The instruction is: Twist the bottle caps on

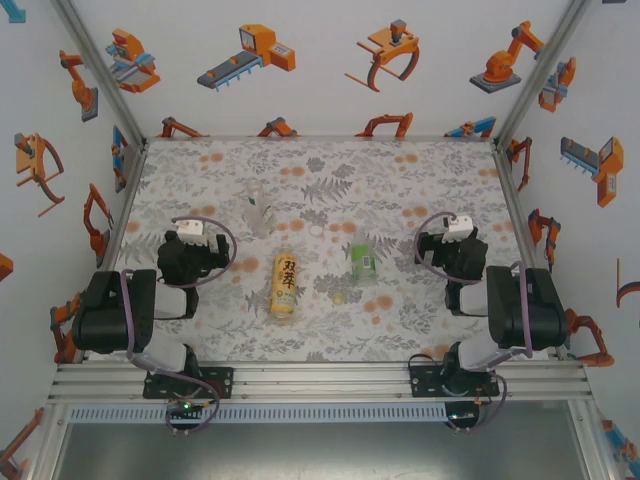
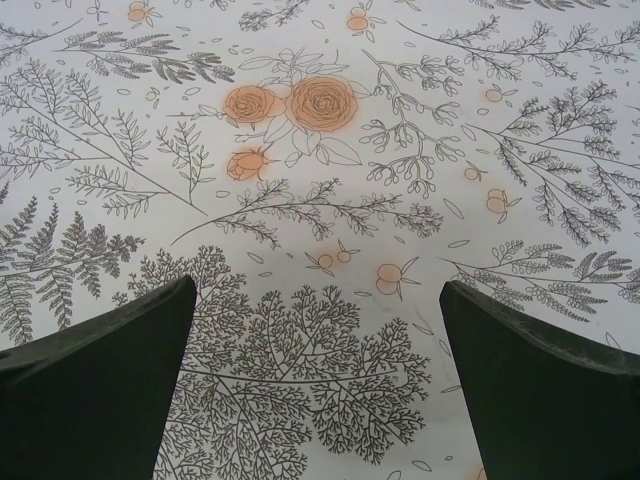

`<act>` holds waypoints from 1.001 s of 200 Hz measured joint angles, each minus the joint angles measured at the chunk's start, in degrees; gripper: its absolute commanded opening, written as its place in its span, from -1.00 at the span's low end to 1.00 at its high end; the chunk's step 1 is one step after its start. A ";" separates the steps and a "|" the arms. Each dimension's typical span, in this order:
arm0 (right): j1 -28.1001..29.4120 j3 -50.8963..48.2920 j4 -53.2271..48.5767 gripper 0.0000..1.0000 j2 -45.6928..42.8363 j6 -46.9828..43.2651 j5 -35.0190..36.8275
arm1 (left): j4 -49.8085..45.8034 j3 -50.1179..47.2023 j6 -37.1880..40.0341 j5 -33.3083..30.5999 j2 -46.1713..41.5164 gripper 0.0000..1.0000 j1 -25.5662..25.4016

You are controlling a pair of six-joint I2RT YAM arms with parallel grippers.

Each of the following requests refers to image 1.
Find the clear plastic bottle green label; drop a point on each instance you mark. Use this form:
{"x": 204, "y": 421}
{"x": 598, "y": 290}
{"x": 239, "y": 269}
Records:
{"x": 257, "y": 215}

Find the yellow tea bottle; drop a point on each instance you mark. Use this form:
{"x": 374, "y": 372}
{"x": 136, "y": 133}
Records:
{"x": 285, "y": 280}

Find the white bottle cap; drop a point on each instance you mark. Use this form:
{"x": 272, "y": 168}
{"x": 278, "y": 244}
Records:
{"x": 315, "y": 230}

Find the yellow bottle cap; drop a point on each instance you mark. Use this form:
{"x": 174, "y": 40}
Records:
{"x": 339, "y": 299}

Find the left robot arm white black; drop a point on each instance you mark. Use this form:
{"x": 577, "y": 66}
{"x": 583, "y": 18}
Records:
{"x": 100, "y": 320}

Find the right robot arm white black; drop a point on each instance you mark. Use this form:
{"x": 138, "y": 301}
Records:
{"x": 540, "y": 310}

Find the grey floral tablecloth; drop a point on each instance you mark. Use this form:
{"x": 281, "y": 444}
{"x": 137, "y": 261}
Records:
{"x": 225, "y": 165}

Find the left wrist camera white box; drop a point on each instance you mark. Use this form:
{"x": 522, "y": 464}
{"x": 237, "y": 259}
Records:
{"x": 190, "y": 230}

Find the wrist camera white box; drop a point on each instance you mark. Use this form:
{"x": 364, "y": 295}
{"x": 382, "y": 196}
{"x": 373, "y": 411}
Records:
{"x": 190, "y": 230}
{"x": 460, "y": 225}

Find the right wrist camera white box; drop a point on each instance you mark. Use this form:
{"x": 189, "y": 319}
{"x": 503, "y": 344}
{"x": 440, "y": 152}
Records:
{"x": 460, "y": 225}

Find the aluminium side rail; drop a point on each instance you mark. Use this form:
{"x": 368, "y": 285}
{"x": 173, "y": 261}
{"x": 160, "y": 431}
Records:
{"x": 514, "y": 200}
{"x": 114, "y": 250}

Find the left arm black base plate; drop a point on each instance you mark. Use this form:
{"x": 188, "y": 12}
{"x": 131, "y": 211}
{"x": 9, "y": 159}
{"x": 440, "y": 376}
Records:
{"x": 225, "y": 382}

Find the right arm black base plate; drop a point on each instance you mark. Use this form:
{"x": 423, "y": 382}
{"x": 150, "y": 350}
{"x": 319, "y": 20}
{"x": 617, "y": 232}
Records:
{"x": 420, "y": 380}

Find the aluminium front rail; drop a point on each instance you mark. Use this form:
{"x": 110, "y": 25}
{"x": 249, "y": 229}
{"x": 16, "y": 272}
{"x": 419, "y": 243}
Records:
{"x": 320, "y": 382}

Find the aluminium corner post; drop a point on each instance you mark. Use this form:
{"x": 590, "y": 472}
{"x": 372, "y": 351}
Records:
{"x": 538, "y": 75}
{"x": 102, "y": 75}

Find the aluminium frame leg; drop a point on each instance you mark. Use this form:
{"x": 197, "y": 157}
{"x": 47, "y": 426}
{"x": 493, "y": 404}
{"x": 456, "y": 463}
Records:
{"x": 602, "y": 470}
{"x": 44, "y": 462}

